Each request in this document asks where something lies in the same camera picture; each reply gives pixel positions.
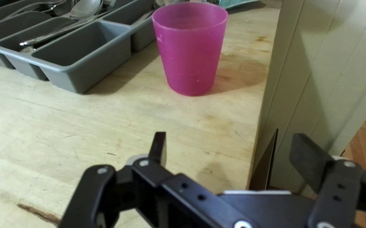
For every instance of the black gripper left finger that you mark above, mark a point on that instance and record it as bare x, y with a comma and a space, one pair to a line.
158, 147

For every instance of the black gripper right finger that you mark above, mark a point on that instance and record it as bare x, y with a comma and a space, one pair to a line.
310, 160

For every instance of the pink plastic cup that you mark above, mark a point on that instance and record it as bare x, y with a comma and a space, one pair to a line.
190, 51

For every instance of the grey cutlery tray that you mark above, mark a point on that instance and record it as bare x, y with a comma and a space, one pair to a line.
85, 58

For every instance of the metal spoon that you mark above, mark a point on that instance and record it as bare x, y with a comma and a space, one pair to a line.
85, 8

